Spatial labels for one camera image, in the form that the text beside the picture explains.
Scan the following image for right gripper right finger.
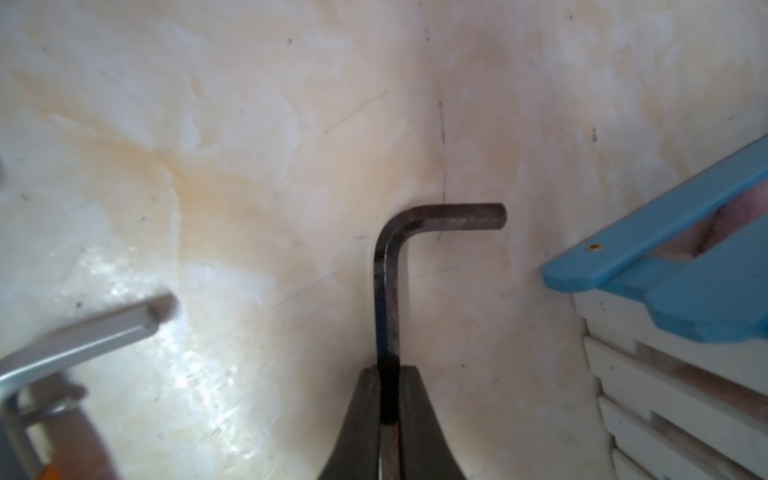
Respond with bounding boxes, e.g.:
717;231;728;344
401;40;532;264
398;366;466;480

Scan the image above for blue white toy crib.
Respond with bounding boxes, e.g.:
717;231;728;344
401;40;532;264
542;139;767;479

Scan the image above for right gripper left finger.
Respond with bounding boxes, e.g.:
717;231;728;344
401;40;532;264
318;366;381;480

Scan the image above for orange hex key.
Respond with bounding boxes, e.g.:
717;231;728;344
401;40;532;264
1;293;178;479

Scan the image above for small black hex key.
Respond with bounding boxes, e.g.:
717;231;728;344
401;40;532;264
373;203;507;479

